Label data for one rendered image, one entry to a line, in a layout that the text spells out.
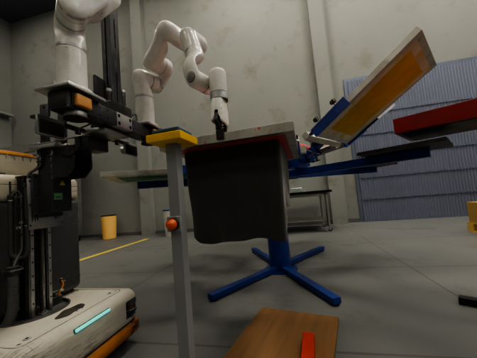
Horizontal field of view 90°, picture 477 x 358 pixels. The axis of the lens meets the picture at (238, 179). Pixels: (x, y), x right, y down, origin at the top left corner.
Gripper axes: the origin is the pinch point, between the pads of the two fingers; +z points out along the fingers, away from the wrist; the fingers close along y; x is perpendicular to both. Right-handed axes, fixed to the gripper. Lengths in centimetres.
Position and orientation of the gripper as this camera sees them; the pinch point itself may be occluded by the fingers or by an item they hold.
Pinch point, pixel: (221, 136)
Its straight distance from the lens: 101.6
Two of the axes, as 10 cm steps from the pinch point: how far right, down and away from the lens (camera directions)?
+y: -2.7, -0.5, -9.6
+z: 0.8, 9.9, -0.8
